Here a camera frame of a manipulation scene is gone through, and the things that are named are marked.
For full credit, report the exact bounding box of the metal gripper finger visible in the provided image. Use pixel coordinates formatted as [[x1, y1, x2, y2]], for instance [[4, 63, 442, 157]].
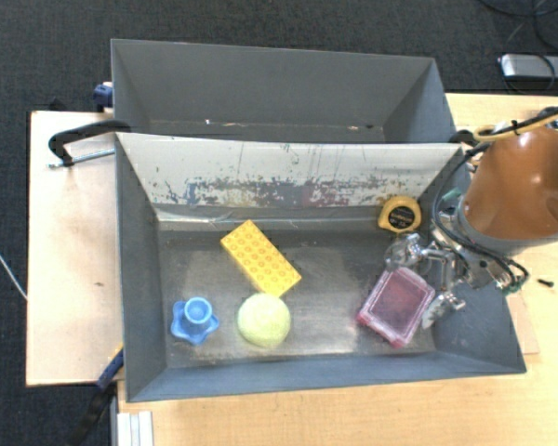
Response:
[[420, 292, 467, 330], [383, 232, 432, 272]]

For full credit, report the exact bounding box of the yellow and black tape measure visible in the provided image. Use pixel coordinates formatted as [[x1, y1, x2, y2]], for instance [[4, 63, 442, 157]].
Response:
[[377, 195, 422, 235]]

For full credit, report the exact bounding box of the pink clear plastic box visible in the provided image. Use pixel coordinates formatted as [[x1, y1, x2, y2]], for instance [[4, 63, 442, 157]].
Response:
[[356, 267, 436, 348]]

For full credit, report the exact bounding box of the grey metal bin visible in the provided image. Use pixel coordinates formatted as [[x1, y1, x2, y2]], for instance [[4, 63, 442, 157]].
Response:
[[110, 38, 527, 403]]

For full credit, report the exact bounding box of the yellow studded toy brick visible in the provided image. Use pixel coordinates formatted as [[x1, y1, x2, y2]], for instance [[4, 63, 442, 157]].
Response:
[[219, 219, 303, 297]]

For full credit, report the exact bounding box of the pale yellow-green half ball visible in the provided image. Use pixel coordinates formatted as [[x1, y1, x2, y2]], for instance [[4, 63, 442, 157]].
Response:
[[236, 293, 292, 348]]

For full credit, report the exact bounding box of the blue flower-shaped toy cup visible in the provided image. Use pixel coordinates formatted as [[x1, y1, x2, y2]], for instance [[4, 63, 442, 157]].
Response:
[[169, 296, 220, 347]]

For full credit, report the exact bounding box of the pale wood flat board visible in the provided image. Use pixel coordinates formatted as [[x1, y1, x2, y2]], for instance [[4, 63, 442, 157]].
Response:
[[26, 111, 540, 387]]

